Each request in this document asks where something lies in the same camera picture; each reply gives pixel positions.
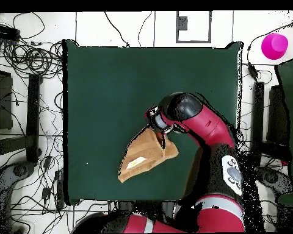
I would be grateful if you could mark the tan terry towel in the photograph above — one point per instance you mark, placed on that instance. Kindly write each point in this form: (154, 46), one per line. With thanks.
(146, 151)

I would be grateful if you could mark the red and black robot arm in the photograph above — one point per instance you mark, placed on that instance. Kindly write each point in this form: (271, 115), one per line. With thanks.
(205, 124)

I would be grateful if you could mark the dark green table cloth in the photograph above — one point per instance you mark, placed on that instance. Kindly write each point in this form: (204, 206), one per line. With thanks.
(100, 85)

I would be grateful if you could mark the black power adapter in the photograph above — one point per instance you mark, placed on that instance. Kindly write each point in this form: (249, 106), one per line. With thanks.
(252, 70)

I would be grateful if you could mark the dark caster base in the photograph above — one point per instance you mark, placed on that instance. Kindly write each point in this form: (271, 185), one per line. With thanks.
(271, 176)
(19, 170)

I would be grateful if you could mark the magenta plastic cup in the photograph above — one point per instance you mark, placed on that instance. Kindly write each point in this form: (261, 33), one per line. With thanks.
(274, 46)

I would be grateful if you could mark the black power strip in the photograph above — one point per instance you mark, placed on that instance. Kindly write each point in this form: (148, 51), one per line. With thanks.
(5, 31)

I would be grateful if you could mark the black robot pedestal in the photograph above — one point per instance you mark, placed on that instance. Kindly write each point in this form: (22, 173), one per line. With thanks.
(146, 207)

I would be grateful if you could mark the grey square floor frame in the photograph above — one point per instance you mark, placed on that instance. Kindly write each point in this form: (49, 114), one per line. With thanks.
(182, 23)

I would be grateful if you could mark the black metal stand frame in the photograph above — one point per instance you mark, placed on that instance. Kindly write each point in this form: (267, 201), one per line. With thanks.
(258, 117)
(33, 117)

